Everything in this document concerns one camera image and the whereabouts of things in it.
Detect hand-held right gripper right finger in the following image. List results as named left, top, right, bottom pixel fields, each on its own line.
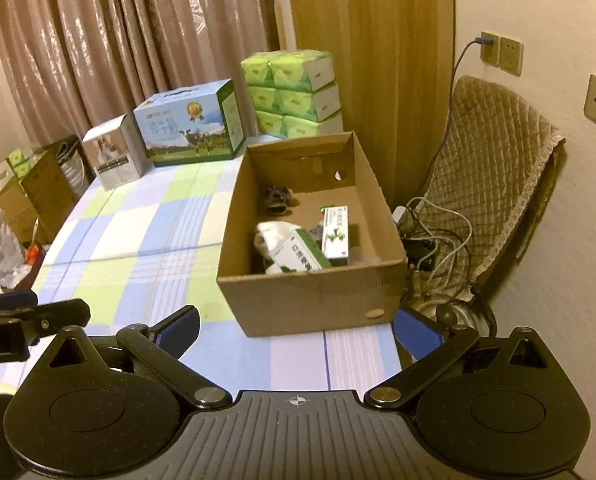
left=364, top=308, right=554, bottom=411

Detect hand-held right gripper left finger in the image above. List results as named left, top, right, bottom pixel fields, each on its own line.
left=48, top=305, right=231, bottom=411

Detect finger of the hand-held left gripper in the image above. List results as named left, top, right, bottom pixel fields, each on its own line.
left=0, top=290, right=39, bottom=313
left=0, top=299, right=91, bottom=345

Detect brown cardboard box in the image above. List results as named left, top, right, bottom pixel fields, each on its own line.
left=216, top=131, right=409, bottom=338

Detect slim white green box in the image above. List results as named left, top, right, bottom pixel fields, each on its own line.
left=320, top=205, right=350, bottom=260

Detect white cloth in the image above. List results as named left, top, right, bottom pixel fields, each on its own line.
left=254, top=221, right=299, bottom=275

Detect green white medicine box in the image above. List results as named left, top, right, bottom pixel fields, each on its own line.
left=273, top=228, right=333, bottom=273

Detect dark hair scrunchie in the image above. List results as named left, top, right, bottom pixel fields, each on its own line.
left=263, top=185, right=296, bottom=216

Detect clear plastic bag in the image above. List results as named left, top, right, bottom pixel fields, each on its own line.
left=0, top=207, right=31, bottom=288

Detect open brown carton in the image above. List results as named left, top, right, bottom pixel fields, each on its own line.
left=0, top=135, right=86, bottom=246

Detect green tissue pack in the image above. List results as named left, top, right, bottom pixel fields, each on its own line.
left=5, top=147, right=34, bottom=178

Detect metal bucket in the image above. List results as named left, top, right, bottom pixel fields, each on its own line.
left=58, top=140, right=91, bottom=196

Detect white appliance box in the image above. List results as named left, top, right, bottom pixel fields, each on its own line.
left=81, top=114, right=144, bottom=192

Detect blue milk gift box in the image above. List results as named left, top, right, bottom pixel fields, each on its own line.
left=133, top=78, right=246, bottom=168

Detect quilted beige chair cover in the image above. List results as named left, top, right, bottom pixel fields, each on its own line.
left=418, top=75, right=568, bottom=291

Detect stack of green tissue packs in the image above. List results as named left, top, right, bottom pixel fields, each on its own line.
left=240, top=50, right=344, bottom=141

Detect beige curtain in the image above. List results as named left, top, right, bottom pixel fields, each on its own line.
left=0, top=0, right=284, bottom=143

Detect wooden door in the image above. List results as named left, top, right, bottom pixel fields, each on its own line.
left=284, top=0, right=456, bottom=201

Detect light wooden board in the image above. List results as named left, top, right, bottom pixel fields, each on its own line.
left=274, top=4, right=288, bottom=52

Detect white tangled cables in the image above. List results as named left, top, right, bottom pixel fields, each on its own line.
left=403, top=197, right=474, bottom=301

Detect grey charger cable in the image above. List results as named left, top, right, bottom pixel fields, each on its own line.
left=428, top=35, right=489, bottom=181

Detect double wall socket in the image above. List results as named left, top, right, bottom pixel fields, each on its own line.
left=479, top=31, right=525, bottom=77

